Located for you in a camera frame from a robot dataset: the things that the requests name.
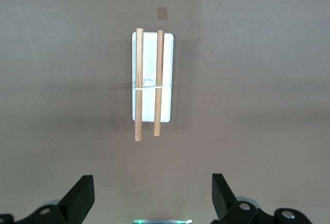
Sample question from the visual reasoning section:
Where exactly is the brown tape square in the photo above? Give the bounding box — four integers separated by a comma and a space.
156, 6, 170, 21

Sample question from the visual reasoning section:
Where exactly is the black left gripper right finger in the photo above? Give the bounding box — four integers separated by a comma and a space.
211, 173, 314, 224

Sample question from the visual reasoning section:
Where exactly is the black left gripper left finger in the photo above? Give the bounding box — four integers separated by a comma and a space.
15, 175, 95, 224

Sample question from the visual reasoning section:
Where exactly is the white rack with wooden rods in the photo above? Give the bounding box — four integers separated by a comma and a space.
130, 27, 174, 142

